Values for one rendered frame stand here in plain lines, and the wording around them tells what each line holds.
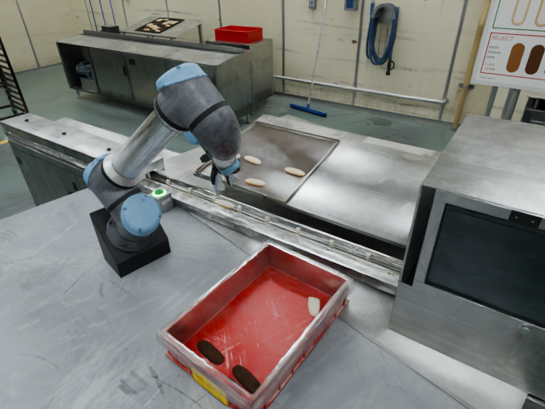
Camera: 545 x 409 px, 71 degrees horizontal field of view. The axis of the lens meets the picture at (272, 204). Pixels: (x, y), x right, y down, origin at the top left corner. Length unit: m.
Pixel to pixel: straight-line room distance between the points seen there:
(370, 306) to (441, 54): 3.93
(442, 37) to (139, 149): 4.14
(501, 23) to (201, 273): 1.43
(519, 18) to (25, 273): 1.99
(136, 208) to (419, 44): 4.18
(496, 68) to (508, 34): 0.12
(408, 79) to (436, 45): 0.46
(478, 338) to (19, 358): 1.21
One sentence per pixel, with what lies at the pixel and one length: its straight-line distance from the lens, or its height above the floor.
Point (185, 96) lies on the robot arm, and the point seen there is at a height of 1.46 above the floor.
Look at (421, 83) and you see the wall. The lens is 4.98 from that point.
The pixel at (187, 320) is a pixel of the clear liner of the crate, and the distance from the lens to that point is 1.11.
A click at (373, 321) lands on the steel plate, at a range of 1.20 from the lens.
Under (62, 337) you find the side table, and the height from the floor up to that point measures 0.82.
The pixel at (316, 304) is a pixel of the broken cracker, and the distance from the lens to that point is 1.20.
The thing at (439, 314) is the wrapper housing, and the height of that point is 0.95.
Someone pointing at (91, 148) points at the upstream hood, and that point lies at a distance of 2.18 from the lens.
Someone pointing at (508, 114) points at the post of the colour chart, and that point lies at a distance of 1.86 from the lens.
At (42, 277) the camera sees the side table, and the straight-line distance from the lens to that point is 1.54.
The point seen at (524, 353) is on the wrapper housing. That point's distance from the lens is 1.11.
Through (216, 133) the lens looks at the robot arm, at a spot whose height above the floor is 1.38.
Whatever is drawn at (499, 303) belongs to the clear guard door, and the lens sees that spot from 1.03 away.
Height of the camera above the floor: 1.72
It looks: 33 degrees down
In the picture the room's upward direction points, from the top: 1 degrees counter-clockwise
